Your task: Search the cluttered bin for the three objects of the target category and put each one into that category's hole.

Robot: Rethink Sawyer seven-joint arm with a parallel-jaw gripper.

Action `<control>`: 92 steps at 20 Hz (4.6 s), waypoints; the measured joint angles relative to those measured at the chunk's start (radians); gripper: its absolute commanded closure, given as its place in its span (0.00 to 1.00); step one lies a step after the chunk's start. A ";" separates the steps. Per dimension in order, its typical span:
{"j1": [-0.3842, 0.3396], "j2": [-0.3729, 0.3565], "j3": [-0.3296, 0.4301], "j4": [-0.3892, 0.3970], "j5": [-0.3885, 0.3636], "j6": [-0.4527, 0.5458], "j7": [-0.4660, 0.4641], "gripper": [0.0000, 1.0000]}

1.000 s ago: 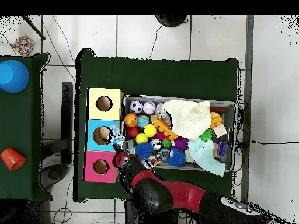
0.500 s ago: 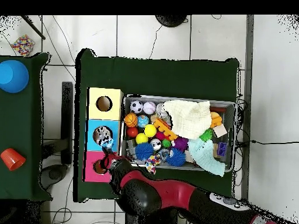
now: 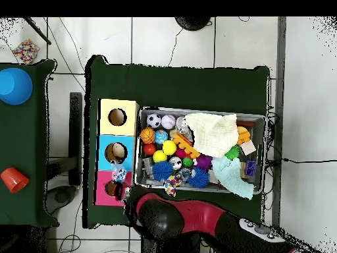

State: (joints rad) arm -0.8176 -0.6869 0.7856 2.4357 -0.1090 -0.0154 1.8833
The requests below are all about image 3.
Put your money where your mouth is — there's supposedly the cream waffle cloth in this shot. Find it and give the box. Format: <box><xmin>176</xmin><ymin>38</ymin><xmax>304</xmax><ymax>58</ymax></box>
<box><xmin>184</xmin><ymin>112</ymin><xmax>240</xmax><ymax>159</ymax></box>

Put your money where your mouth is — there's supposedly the clear plastic packet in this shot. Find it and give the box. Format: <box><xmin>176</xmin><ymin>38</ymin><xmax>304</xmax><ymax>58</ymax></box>
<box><xmin>112</xmin><ymin>165</ymin><xmax>128</xmax><ymax>183</ymax></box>

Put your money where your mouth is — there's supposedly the wooden box with three holes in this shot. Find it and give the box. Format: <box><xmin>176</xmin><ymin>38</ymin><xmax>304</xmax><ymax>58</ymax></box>
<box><xmin>94</xmin><ymin>98</ymin><xmax>140</xmax><ymax>208</ymax></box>

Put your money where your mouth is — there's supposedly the shallow clear mesh bin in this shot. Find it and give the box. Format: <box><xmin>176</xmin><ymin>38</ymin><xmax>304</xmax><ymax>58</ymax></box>
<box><xmin>135</xmin><ymin>107</ymin><xmax>267</xmax><ymax>196</ymax></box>

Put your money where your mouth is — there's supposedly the globe print ball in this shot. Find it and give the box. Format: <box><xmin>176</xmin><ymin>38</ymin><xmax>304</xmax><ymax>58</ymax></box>
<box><xmin>155</xmin><ymin>130</ymin><xmax>169</xmax><ymax>144</ymax></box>

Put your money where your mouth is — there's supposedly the large yellow ball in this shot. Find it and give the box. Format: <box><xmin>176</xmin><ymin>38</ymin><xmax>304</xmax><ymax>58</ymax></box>
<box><xmin>161</xmin><ymin>140</ymin><xmax>177</xmax><ymax>156</ymax></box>

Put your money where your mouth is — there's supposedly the small baseball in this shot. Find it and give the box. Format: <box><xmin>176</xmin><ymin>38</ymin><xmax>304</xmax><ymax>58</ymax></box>
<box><xmin>161</xmin><ymin>114</ymin><xmax>177</xmax><ymax>130</ymax></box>

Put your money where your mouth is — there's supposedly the small yellow ball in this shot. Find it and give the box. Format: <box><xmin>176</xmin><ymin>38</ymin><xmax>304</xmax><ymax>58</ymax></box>
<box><xmin>152</xmin><ymin>150</ymin><xmax>168</xmax><ymax>164</ymax></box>

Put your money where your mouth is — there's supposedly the small orange basketball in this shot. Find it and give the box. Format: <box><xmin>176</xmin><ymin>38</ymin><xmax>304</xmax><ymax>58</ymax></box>
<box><xmin>140</xmin><ymin>127</ymin><xmax>157</xmax><ymax>144</ymax></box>

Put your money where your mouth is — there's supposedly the small soccer ball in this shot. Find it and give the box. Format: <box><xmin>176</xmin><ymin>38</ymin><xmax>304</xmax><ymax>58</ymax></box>
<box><xmin>146</xmin><ymin>113</ymin><xmax>163</xmax><ymax>130</ymax></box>

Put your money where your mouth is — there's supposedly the blue spiky ball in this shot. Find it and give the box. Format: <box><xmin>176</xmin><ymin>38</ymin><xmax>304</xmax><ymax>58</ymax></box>
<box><xmin>152</xmin><ymin>160</ymin><xmax>174</xmax><ymax>183</ymax></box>
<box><xmin>188</xmin><ymin>167</ymin><xmax>211</xmax><ymax>190</ymax></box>

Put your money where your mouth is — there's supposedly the colourful spotted plush toy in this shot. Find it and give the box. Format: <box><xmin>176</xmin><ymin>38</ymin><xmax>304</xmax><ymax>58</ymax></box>
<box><xmin>163</xmin><ymin>173</ymin><xmax>184</xmax><ymax>197</ymax></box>

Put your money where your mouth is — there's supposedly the dark green table cloth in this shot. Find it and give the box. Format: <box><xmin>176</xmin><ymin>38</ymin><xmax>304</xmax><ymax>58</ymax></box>
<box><xmin>83</xmin><ymin>55</ymin><xmax>271</xmax><ymax>233</ymax></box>

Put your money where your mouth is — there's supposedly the mint green cloth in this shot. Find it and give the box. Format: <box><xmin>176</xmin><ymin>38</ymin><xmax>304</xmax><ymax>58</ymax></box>
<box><xmin>211</xmin><ymin>155</ymin><xmax>255</xmax><ymax>201</ymax></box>

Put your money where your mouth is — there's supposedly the black round stand base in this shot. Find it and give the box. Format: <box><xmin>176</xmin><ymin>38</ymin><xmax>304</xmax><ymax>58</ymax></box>
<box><xmin>174</xmin><ymin>16</ymin><xmax>213</xmax><ymax>32</ymax></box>

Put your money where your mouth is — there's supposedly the green covered side table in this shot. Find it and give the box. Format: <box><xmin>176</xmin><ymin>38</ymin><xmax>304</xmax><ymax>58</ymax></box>
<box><xmin>0</xmin><ymin>59</ymin><xmax>57</xmax><ymax>229</ymax></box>

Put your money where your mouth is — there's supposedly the red cup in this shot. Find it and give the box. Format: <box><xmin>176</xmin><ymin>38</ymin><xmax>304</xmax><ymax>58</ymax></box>
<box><xmin>0</xmin><ymin>167</ymin><xmax>30</xmax><ymax>194</ymax></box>

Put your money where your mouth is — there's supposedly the blue bowl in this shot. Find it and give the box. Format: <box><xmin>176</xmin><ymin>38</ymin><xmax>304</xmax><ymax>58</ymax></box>
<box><xmin>0</xmin><ymin>67</ymin><xmax>34</xmax><ymax>106</ymax></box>

